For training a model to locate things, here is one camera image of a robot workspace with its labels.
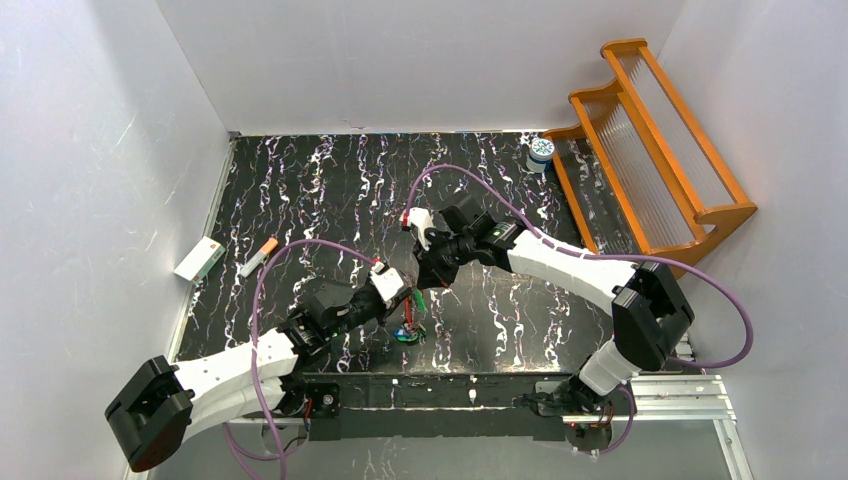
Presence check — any keyring with coloured tags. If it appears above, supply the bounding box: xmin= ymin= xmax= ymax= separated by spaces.
xmin=393 ymin=288 xmax=427 ymax=345

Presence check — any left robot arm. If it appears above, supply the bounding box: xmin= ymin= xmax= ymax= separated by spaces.
xmin=104 ymin=279 xmax=413 ymax=472

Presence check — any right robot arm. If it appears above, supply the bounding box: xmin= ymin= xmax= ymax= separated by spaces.
xmin=402 ymin=195 xmax=695 ymax=398

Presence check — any orange white marker tube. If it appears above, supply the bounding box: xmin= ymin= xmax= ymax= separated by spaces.
xmin=238 ymin=237 xmax=279 ymax=277

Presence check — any small white blue jar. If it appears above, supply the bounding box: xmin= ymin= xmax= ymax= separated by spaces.
xmin=526 ymin=137 xmax=556 ymax=173

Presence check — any white cardboard box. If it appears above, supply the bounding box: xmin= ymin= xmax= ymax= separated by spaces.
xmin=173 ymin=236 xmax=226 ymax=285

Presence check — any orange wooden rack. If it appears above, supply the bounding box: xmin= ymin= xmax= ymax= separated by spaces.
xmin=542 ymin=38 xmax=757 ymax=265

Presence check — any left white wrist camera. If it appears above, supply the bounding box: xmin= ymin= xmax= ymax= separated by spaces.
xmin=369 ymin=260 xmax=411 ymax=309

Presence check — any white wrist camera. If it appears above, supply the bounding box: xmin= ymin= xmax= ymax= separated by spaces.
xmin=402 ymin=207 xmax=435 ymax=251
xmin=369 ymin=260 xmax=411 ymax=309

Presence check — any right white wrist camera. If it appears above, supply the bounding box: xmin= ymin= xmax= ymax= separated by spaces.
xmin=402 ymin=207 xmax=435 ymax=251

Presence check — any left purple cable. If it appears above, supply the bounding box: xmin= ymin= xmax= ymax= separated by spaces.
xmin=221 ymin=239 xmax=386 ymax=480

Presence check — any purple cable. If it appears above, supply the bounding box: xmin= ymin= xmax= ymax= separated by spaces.
xmin=405 ymin=164 xmax=756 ymax=458
xmin=221 ymin=239 xmax=386 ymax=480

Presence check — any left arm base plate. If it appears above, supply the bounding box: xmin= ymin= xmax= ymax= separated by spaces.
xmin=275 ymin=382 xmax=341 ymax=419

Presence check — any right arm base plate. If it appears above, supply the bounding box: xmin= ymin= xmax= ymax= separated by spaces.
xmin=515 ymin=380 xmax=638 ymax=424

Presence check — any aluminium rail frame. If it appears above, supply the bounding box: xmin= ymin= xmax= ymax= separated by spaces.
xmin=123 ymin=374 xmax=755 ymax=480

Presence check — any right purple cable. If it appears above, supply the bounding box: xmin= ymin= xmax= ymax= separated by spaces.
xmin=405 ymin=164 xmax=756 ymax=458

